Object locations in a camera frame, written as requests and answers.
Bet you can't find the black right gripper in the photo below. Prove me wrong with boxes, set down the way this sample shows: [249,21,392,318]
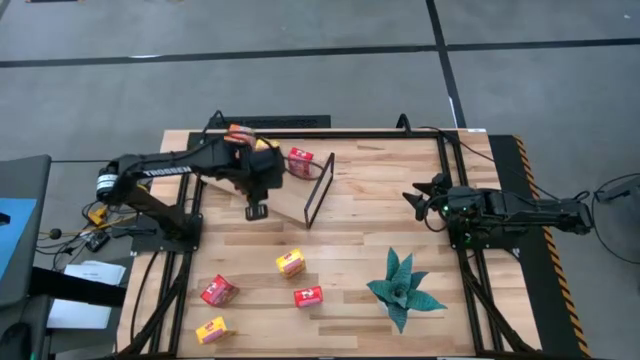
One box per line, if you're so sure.
[402,182,457,221]

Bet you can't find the red Froot Loops cereal box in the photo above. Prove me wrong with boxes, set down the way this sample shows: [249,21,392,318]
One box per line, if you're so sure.
[287,146,315,179]
[293,286,325,308]
[200,274,240,308]

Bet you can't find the wooden shelf black end frames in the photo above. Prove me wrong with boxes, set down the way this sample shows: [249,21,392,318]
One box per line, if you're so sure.
[199,137,336,230]

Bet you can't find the green artificial plant white pot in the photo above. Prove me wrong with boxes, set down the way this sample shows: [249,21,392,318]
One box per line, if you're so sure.
[366,247,449,335]

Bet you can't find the black mat hazard striped edge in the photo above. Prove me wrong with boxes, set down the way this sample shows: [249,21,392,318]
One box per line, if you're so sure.
[487,133,594,359]

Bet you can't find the yellow plug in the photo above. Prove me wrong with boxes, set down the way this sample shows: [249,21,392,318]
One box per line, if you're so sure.
[87,206,109,227]

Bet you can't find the black power adapter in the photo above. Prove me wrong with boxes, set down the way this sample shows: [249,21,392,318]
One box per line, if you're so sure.
[83,229,112,254]

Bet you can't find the white paper sheet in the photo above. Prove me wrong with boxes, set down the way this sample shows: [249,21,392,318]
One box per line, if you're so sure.
[46,298,114,331]
[63,259,127,287]

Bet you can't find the black bar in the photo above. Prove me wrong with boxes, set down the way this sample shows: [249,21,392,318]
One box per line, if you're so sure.
[29,267,127,308]

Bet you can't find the dark grey cart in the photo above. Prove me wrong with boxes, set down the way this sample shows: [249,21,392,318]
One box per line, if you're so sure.
[0,153,54,309]

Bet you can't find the blue sheet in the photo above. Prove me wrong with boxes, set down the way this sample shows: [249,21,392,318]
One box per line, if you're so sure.
[0,197,39,281]

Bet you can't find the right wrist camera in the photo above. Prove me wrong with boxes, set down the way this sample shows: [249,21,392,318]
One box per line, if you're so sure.
[430,172,454,192]

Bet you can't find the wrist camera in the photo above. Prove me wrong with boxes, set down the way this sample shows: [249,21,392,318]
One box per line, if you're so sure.
[430,172,454,192]
[243,192,270,222]

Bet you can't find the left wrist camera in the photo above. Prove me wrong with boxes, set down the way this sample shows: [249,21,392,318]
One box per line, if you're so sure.
[243,192,270,222]

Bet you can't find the black cable with plug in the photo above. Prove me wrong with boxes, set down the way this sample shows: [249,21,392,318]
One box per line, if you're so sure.
[396,112,501,171]

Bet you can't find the black aluminium table frame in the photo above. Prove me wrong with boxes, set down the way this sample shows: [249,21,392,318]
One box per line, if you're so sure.
[117,127,544,360]

